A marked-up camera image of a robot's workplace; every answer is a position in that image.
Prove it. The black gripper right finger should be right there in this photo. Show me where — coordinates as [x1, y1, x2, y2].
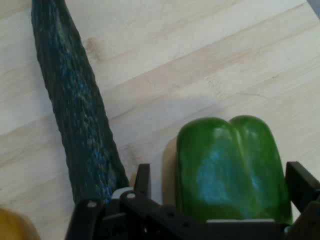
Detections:
[284, 161, 320, 240]

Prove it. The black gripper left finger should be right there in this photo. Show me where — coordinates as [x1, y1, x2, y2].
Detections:
[65, 163, 209, 240]

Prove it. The yellow bell pepper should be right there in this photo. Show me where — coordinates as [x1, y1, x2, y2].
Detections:
[0, 207, 41, 240]

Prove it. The green bell pepper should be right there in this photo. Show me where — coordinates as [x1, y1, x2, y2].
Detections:
[174, 114, 294, 225]

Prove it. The dark green cucumber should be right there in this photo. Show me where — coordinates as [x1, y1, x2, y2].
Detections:
[30, 0, 131, 205]

